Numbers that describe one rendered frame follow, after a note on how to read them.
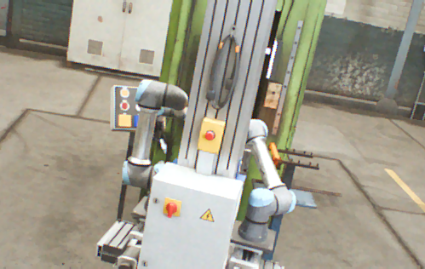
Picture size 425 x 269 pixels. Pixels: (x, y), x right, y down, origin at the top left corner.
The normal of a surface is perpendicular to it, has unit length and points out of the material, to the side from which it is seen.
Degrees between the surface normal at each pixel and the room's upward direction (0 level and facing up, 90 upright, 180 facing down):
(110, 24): 90
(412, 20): 90
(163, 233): 90
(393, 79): 90
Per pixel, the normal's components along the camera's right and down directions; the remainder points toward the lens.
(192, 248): -0.19, 0.26
